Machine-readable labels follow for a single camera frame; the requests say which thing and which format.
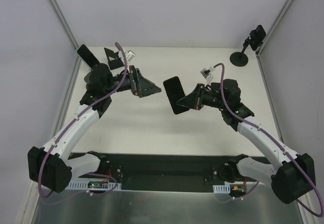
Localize phone with cream case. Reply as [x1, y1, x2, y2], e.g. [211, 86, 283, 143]
[163, 76, 189, 115]

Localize phone with clear blue case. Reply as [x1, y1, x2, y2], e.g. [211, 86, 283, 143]
[76, 44, 100, 69]

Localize black round base clamp stand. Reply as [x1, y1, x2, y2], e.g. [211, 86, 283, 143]
[229, 37, 251, 67]

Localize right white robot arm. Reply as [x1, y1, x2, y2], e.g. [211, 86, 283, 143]
[176, 79, 316, 204]

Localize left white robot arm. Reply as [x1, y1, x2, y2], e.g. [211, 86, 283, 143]
[27, 63, 161, 193]

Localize black folding phone stand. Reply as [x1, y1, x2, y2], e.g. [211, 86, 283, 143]
[104, 48, 125, 70]

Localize round wooden base phone stand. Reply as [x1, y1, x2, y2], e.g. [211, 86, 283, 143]
[84, 71, 94, 91]

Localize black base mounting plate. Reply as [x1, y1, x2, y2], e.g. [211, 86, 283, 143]
[75, 152, 256, 193]

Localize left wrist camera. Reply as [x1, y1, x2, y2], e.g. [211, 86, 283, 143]
[120, 50, 135, 65]

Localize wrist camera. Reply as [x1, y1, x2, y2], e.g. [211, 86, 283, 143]
[200, 66, 215, 85]
[120, 50, 135, 65]

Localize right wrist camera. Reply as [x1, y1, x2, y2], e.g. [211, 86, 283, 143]
[200, 66, 215, 85]

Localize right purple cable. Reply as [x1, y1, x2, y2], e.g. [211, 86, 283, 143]
[212, 63, 324, 218]

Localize purple cable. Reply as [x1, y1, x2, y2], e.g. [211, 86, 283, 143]
[37, 41, 134, 206]
[212, 63, 324, 218]

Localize right white cable duct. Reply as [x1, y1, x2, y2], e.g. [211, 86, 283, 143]
[213, 184, 245, 194]

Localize white cable duct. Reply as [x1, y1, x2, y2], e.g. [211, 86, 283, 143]
[65, 180, 122, 191]
[213, 184, 245, 194]

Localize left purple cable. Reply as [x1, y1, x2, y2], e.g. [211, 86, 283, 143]
[37, 41, 134, 206]

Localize left white cable duct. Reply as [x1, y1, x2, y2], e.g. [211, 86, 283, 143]
[65, 180, 122, 191]

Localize left aluminium frame post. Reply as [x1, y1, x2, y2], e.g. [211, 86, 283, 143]
[48, 0, 78, 50]

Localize aluminium frame post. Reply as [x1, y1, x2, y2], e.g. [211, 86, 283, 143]
[255, 0, 294, 58]
[48, 0, 78, 50]

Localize right aluminium frame post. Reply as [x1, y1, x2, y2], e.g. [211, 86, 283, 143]
[255, 0, 294, 58]

